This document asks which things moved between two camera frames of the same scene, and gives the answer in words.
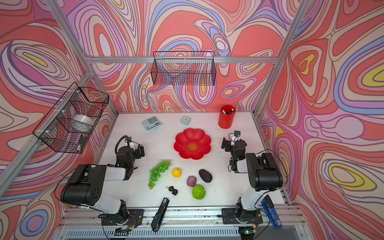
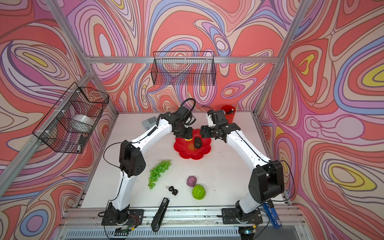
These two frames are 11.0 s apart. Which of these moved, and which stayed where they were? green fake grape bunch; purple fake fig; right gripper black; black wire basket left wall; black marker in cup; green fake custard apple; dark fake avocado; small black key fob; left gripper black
Moved: left gripper black; dark fake avocado; right gripper black
Stayed: black wire basket left wall; black marker in cup; small black key fob; green fake grape bunch; green fake custard apple; purple fake fig
